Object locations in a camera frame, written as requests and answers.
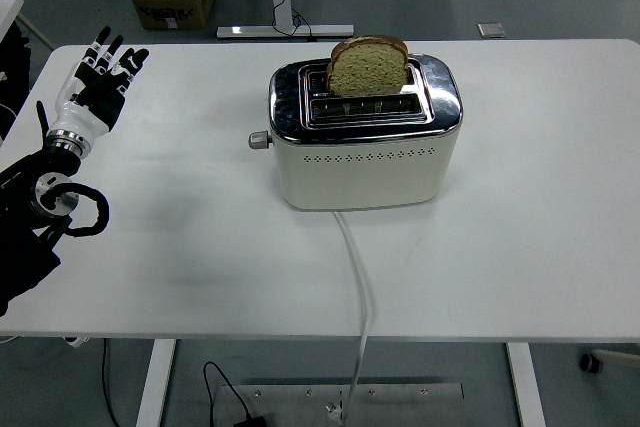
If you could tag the brown cardboard box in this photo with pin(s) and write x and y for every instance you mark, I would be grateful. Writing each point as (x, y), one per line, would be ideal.
(172, 9)

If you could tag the brown bread slice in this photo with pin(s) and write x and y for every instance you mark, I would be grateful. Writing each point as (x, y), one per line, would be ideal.
(367, 72)

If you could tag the chair caster wheel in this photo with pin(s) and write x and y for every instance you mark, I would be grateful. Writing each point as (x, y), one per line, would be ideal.
(592, 362)

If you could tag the white side table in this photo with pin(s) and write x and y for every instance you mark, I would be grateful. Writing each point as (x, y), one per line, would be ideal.
(7, 9)

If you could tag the white chrome toaster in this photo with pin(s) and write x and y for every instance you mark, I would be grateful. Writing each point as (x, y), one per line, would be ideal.
(360, 172)

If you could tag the grey floor socket plate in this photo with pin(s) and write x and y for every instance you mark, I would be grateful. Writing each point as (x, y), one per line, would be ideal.
(492, 30)

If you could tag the grey metal plate with screws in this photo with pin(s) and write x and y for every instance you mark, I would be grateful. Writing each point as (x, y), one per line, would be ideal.
(400, 404)

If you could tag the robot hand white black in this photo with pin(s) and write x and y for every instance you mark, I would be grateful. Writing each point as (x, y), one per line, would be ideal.
(80, 119)

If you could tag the grey toaster lever knob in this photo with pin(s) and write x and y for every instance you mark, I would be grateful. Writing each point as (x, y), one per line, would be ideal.
(259, 140)

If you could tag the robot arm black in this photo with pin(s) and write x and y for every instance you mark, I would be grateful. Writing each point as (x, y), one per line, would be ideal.
(25, 247)

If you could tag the white table leg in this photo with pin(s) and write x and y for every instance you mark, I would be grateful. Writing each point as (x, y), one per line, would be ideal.
(525, 387)
(155, 382)

